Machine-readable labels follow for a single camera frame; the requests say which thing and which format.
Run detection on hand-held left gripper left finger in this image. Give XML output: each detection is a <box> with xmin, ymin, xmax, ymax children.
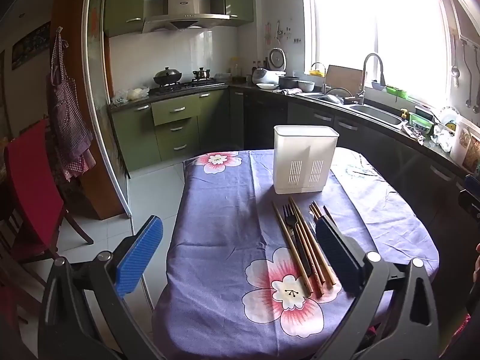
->
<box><xmin>37</xmin><ymin>215</ymin><xmax>166</xmax><ymax>360</ymax></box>

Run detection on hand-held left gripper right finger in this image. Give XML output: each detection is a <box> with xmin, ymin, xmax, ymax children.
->
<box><xmin>311</xmin><ymin>217</ymin><xmax>440</xmax><ymax>360</ymax></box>

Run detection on black plastic fork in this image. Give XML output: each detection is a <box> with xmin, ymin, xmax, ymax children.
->
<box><xmin>282</xmin><ymin>204</ymin><xmax>313</xmax><ymax>276</ymax></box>

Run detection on white plastic utensil holder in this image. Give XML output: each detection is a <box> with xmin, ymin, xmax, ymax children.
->
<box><xmin>273</xmin><ymin>124</ymin><xmax>340</xmax><ymax>195</ymax></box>

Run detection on white printed carton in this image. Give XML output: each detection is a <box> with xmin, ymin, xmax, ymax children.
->
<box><xmin>449</xmin><ymin>117</ymin><xmax>480</xmax><ymax>174</ymax></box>

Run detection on stacked white plates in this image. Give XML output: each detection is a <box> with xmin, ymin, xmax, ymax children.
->
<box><xmin>438</xmin><ymin>105</ymin><xmax>462</xmax><ymax>129</ymax></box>

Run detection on green storage box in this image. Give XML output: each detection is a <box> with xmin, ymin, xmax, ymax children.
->
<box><xmin>408</xmin><ymin>111</ymin><xmax>436</xmax><ymax>136</ymax></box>

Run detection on purple floral tablecloth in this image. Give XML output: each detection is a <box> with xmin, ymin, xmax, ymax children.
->
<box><xmin>152</xmin><ymin>149</ymin><xmax>440</xmax><ymax>360</ymax></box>

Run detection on hanging steel ladles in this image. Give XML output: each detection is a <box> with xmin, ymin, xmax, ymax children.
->
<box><xmin>449</xmin><ymin>33</ymin><xmax>480</xmax><ymax>115</ymax></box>

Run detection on steel sink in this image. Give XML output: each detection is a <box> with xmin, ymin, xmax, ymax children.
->
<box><xmin>349</xmin><ymin>103</ymin><xmax>404</xmax><ymax>127</ymax></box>

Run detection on red chair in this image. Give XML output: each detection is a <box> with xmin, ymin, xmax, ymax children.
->
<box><xmin>0</xmin><ymin>118</ymin><xmax>94</xmax><ymax>271</ymax></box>

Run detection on dark wooden chair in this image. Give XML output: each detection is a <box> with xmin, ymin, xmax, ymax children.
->
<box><xmin>0</xmin><ymin>229</ymin><xmax>51</xmax><ymax>329</ymax></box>

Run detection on green base cabinets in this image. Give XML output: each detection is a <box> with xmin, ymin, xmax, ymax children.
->
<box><xmin>110</xmin><ymin>88</ymin><xmax>230</xmax><ymax>173</ymax></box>

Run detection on steel faucet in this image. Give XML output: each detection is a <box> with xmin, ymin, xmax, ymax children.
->
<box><xmin>355</xmin><ymin>53</ymin><xmax>386</xmax><ymax>106</ymax></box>

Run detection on checked apron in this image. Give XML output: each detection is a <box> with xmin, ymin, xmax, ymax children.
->
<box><xmin>47</xmin><ymin>27</ymin><xmax>94</xmax><ymax>181</ymax></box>

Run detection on white plastic bags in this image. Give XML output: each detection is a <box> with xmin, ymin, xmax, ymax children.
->
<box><xmin>112</xmin><ymin>86</ymin><xmax>149</xmax><ymax>105</ymax></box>

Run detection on wooden cutting board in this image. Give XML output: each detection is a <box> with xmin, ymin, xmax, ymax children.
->
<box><xmin>324</xmin><ymin>64</ymin><xmax>365</xmax><ymax>93</ymax></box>

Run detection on gas stove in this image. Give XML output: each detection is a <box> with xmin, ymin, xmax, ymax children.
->
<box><xmin>149</xmin><ymin>79</ymin><xmax>226</xmax><ymax>97</ymax></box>

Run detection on black wok with lid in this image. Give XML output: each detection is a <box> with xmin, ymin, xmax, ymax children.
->
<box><xmin>152</xmin><ymin>66</ymin><xmax>184</xmax><ymax>86</ymax></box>

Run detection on black cooking pot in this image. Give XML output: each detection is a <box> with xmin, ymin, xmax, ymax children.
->
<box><xmin>277</xmin><ymin>76</ymin><xmax>301</xmax><ymax>91</ymax></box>

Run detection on tall white cooker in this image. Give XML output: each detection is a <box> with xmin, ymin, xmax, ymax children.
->
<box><xmin>268</xmin><ymin>47</ymin><xmax>288</xmax><ymax>74</ymax></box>

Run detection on seasoning bottles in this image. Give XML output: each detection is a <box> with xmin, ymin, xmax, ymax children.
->
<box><xmin>228</xmin><ymin>56</ymin><xmax>249</xmax><ymax>84</ymax></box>

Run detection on steel range hood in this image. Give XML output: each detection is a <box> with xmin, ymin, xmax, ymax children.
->
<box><xmin>142</xmin><ymin>0</ymin><xmax>231</xmax><ymax>34</ymax></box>

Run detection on sliding door frame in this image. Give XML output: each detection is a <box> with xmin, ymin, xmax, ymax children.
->
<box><xmin>80</xmin><ymin>0</ymin><xmax>134</xmax><ymax>219</ymax></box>

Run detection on framed wall picture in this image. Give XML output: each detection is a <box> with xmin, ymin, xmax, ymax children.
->
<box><xmin>11</xmin><ymin>20</ymin><xmax>52</xmax><ymax>71</ymax></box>

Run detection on green wall cabinets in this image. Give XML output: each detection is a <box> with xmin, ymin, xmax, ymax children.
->
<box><xmin>103</xmin><ymin>0</ymin><xmax>256</xmax><ymax>39</ymax></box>

